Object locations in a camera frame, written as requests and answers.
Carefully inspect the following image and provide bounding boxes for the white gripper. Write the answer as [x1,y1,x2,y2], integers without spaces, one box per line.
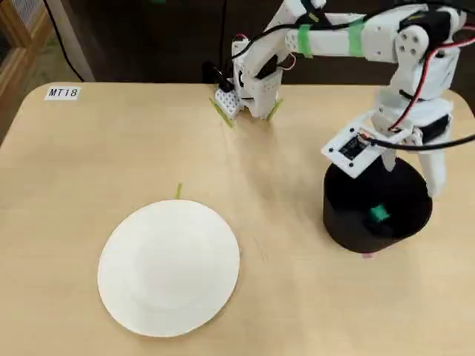
[372,87,456,198]

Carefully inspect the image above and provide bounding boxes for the green cube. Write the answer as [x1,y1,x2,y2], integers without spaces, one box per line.
[369,204,392,223]

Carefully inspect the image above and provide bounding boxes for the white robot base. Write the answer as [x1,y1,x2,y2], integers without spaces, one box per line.
[231,36,285,121]

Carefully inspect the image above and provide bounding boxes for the black round bin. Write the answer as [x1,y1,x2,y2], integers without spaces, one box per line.
[321,157,434,255]

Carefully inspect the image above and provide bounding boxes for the green tape band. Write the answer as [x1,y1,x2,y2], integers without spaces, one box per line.
[347,17,367,59]
[298,23,315,60]

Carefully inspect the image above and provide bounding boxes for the white perforated block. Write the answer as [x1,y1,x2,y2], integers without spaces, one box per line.
[214,88,243,119]

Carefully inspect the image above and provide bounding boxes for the black table clamp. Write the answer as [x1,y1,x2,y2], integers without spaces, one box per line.
[201,61,236,93]

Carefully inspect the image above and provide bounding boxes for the white paper plate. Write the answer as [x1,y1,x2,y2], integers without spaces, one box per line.
[96,200,242,329]

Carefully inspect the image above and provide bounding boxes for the white MT18 label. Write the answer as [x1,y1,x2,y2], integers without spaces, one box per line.
[45,85,81,101]

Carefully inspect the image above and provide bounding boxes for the wooden shelf unit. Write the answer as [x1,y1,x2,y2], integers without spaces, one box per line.
[0,0,53,99]

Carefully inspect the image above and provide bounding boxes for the black camera cable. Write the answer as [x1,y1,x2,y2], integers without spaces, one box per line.
[365,133,475,151]

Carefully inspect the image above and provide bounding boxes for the white wrist camera board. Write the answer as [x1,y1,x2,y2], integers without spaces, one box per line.
[321,119,413,179]

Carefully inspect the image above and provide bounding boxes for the red gripper wire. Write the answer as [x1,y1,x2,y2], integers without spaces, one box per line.
[387,42,462,134]

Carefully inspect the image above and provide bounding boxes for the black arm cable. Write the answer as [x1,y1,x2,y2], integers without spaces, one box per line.
[232,0,475,65]

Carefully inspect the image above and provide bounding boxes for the black power cable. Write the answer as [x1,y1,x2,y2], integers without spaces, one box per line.
[43,0,83,83]

